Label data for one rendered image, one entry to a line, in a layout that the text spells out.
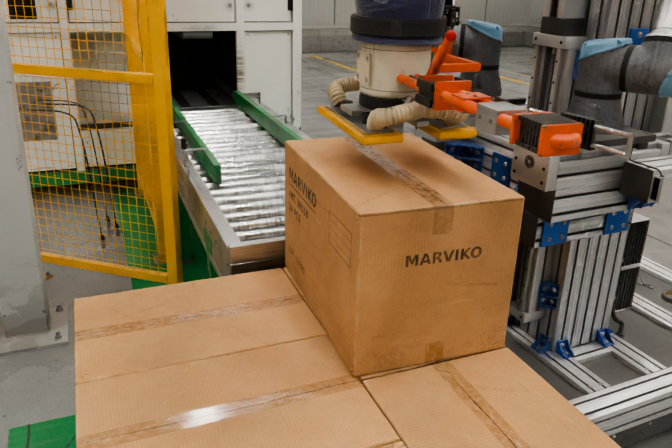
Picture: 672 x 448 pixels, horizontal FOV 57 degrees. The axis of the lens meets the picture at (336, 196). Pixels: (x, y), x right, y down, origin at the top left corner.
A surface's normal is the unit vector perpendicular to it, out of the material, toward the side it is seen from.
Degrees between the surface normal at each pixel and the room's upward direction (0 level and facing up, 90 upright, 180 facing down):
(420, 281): 90
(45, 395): 0
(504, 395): 0
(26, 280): 90
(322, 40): 90
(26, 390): 0
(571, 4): 90
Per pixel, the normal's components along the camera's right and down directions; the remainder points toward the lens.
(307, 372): 0.03, -0.94
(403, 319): 0.33, 0.33
